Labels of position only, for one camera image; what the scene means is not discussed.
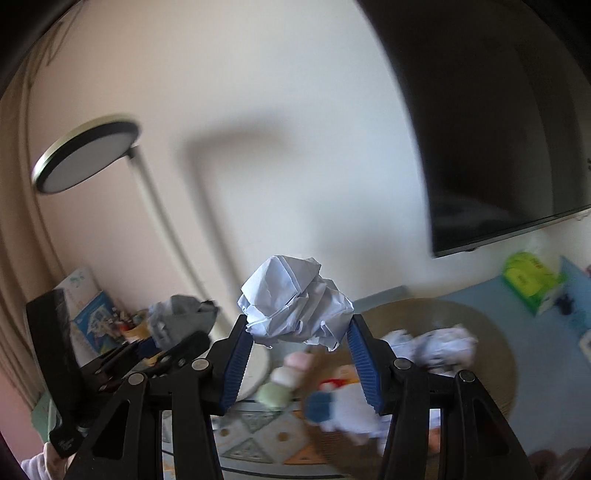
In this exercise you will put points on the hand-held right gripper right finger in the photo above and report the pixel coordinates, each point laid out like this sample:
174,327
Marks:
364,364

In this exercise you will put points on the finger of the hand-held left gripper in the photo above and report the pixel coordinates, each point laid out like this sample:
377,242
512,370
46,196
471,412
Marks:
138,350
184,348

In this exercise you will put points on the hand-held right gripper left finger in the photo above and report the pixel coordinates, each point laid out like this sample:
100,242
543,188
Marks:
235,360

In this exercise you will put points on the paper ball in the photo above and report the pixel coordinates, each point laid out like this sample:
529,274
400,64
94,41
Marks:
406,344
295,300
180,318
450,346

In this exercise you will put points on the amber ribbed glass bowl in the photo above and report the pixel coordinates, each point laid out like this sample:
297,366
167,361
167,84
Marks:
489,369

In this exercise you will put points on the person's left forearm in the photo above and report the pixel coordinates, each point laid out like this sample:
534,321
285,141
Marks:
37,466

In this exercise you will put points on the white blue plush toy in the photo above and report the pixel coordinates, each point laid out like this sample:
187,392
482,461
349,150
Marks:
351,406

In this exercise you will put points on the plain dango plush skewer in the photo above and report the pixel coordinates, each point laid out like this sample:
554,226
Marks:
286,374

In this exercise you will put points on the row of books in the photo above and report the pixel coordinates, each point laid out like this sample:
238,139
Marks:
92,318

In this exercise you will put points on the beige curtain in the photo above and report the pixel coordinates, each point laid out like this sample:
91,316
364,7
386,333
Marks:
14,277

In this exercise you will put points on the green tissue pack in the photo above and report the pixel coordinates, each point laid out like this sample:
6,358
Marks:
526,277

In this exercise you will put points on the white desk lamp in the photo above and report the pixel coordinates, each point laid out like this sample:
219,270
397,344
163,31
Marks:
87,157

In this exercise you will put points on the black hair clip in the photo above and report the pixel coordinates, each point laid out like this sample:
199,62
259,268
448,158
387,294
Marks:
565,304

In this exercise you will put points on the small white box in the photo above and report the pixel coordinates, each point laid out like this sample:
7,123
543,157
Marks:
585,342

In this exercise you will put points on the black wall television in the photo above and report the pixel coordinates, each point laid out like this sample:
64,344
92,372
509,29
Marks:
485,115

